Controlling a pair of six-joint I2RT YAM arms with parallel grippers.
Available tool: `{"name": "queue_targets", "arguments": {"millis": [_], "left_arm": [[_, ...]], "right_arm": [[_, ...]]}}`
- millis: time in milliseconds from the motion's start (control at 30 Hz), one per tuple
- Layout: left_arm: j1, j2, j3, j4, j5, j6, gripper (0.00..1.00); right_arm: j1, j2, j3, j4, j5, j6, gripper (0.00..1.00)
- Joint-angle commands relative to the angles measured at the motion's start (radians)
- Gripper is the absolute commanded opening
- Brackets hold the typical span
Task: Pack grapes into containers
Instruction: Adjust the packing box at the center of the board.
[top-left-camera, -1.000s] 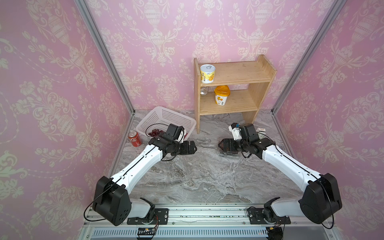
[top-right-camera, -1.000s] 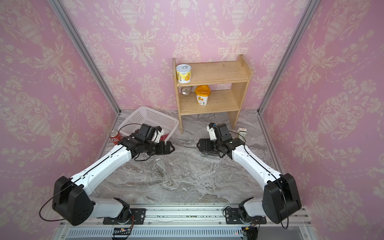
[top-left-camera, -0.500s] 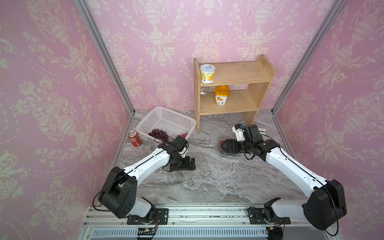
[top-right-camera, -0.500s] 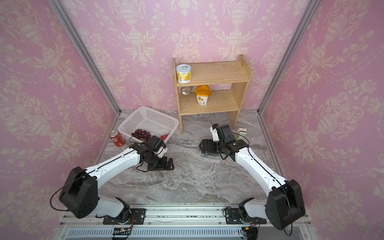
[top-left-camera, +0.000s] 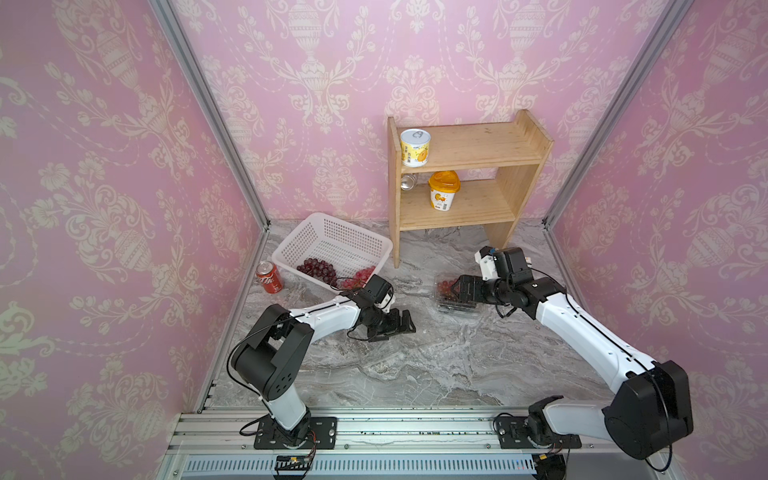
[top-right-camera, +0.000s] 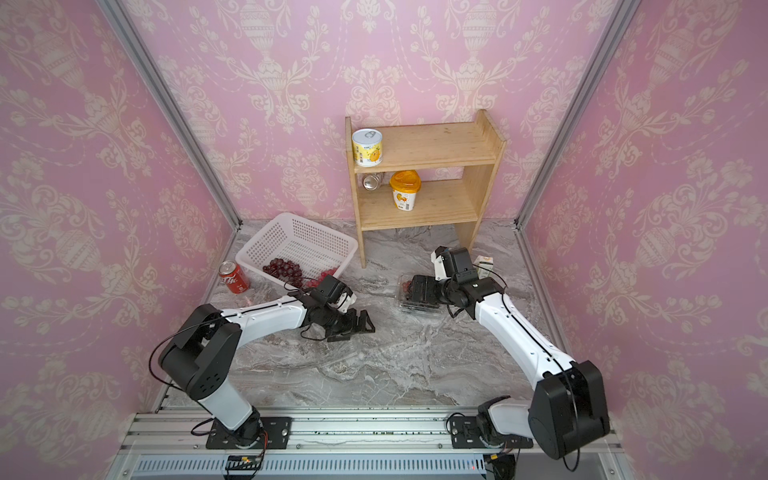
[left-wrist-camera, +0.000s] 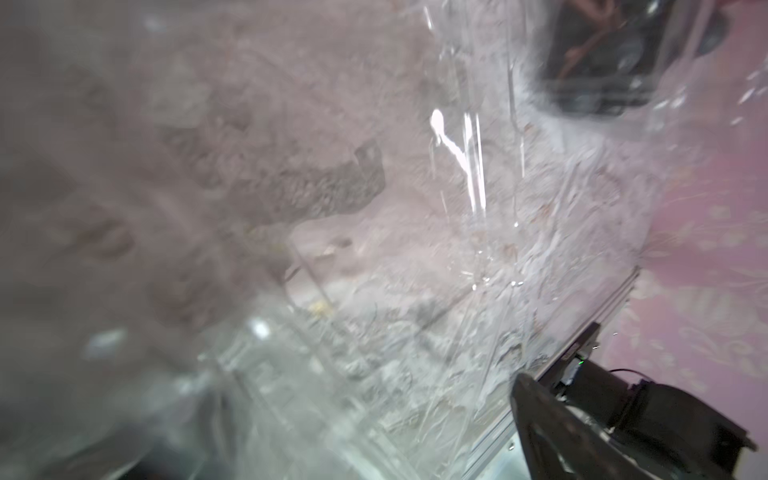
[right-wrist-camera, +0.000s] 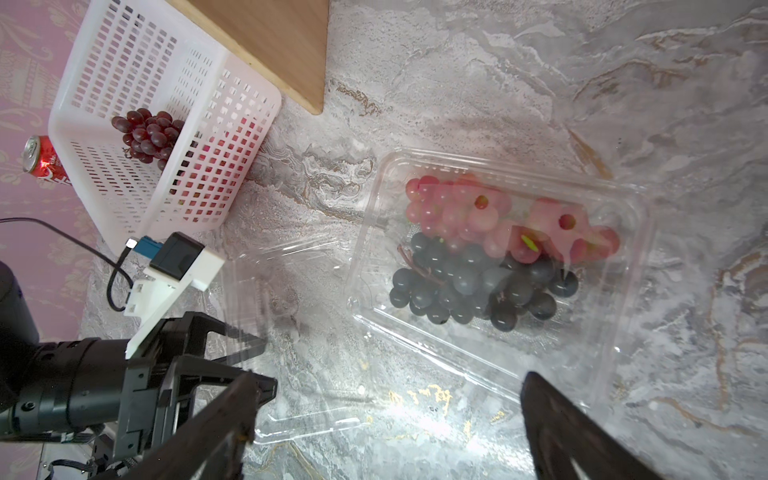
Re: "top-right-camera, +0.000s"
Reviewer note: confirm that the yellow white can on shelf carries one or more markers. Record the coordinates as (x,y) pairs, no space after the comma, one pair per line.
(367,147)

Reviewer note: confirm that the dark red grape bunch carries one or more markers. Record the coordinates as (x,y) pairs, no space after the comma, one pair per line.
(286,271)

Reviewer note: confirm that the small glass jar on shelf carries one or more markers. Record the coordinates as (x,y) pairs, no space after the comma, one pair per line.
(373,181)

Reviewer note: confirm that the orange lid white cup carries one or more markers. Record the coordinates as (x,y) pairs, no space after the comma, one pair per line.
(405,186)

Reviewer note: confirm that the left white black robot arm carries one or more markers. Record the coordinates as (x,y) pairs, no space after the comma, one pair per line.
(198,357)

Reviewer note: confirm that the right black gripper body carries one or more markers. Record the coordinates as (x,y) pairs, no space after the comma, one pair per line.
(441,292)

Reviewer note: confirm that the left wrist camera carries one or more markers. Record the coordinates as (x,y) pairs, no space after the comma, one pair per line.
(333,292)

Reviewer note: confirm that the red soda can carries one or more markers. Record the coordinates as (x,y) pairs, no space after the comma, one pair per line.
(233,277)

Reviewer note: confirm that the clear plastic container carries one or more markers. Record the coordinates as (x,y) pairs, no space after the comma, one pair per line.
(425,296)

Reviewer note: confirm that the green white milk carton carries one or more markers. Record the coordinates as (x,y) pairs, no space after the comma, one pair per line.
(484,266)

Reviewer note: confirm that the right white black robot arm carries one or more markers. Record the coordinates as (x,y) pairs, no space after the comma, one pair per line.
(568,409)

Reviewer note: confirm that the aluminium rail frame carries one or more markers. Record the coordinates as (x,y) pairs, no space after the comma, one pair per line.
(347,443)

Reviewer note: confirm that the white plastic basket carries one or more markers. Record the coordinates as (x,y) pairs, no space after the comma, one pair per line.
(313,246)

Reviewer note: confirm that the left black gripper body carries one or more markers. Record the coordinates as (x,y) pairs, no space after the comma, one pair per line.
(343,323)

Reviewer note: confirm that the light red grape bunch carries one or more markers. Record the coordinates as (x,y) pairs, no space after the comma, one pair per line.
(407,290)

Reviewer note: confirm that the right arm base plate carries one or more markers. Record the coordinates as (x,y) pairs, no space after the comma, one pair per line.
(465,433)

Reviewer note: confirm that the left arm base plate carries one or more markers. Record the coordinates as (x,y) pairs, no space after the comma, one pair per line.
(275,436)

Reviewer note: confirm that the pink red grape bunch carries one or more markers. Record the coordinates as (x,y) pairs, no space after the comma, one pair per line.
(314,282)

